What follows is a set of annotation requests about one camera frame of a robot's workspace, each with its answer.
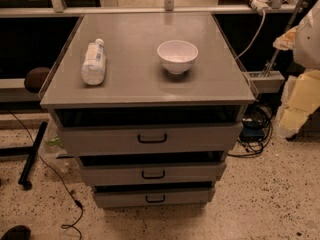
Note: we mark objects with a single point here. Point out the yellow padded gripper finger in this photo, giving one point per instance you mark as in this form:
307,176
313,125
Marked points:
286,41
300,99

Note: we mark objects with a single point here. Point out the grey top drawer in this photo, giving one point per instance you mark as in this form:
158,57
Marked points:
152,139

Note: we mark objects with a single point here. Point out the grey drawer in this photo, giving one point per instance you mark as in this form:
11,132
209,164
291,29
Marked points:
152,173
152,139
154,197

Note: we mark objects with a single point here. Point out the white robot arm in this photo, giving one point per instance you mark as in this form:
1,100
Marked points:
304,41

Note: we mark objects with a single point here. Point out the grey middle drawer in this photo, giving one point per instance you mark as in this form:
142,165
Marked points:
152,173

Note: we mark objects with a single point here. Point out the grey bottom drawer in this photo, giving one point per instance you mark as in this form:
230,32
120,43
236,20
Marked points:
154,197

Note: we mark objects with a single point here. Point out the metal slanted rod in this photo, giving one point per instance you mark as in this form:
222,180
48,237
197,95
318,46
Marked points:
286,27

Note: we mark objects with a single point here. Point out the white bowl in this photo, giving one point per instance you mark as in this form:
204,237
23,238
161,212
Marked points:
177,56

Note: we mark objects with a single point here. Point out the clear plastic water bottle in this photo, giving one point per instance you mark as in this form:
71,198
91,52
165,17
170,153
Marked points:
94,65

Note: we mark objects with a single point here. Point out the green plastic item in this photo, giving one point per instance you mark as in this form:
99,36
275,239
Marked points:
56,141

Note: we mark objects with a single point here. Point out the dark brown round object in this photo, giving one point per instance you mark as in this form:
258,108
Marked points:
35,79

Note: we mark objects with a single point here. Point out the black floor stand bar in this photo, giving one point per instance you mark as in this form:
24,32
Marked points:
23,180

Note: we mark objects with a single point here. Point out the dark shoe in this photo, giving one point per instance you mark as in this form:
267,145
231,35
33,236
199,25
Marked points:
19,232

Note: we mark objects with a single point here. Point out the grey metal rail block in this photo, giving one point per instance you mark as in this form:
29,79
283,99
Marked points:
264,84

